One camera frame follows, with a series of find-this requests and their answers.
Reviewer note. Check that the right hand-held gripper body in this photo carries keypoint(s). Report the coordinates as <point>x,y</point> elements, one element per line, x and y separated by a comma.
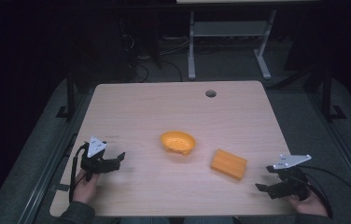
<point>290,179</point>

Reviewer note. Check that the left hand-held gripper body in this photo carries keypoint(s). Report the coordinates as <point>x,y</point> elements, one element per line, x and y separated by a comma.
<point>97,163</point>

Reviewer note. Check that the orange rectangular block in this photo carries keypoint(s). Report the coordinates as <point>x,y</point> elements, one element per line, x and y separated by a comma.
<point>228,163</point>

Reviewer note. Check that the orange plastic bowl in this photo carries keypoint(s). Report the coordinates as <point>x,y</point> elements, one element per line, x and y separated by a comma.
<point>178,142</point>

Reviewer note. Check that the person's left hand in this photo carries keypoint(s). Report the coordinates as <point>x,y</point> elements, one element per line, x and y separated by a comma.
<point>85,188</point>

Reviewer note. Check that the person's right hand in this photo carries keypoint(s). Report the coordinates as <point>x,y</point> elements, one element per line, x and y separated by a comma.
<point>309,205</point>

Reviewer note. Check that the black metal stand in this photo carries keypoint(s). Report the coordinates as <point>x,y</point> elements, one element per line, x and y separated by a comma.
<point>69,93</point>
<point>327,93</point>

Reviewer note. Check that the grey metal rail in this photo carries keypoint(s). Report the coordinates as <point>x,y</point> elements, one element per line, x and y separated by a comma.
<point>344,149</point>
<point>44,174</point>

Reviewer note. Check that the white metal desk frame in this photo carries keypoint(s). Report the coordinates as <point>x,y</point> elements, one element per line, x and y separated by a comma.
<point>229,29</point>

